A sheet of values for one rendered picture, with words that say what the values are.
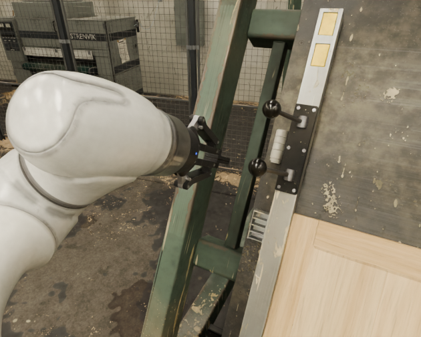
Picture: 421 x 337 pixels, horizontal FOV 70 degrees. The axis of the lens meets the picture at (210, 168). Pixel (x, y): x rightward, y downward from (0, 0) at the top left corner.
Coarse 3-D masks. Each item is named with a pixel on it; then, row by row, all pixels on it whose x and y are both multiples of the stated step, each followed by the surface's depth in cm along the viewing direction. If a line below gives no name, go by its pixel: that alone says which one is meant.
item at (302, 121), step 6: (270, 102) 59; (276, 102) 59; (264, 108) 59; (270, 108) 59; (276, 108) 59; (264, 114) 60; (270, 114) 59; (276, 114) 59; (282, 114) 62; (288, 114) 63; (294, 120) 65; (300, 120) 65; (306, 120) 66; (300, 126) 66; (306, 126) 66
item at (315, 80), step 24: (336, 24) 66; (312, 48) 68; (312, 72) 67; (312, 96) 67; (288, 216) 68; (264, 240) 69; (264, 264) 69; (264, 288) 69; (264, 312) 68; (240, 336) 70
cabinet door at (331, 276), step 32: (320, 224) 67; (288, 256) 69; (320, 256) 67; (352, 256) 64; (384, 256) 62; (416, 256) 60; (288, 288) 69; (320, 288) 66; (352, 288) 64; (384, 288) 62; (416, 288) 60; (288, 320) 68; (320, 320) 66; (352, 320) 64; (384, 320) 61; (416, 320) 59
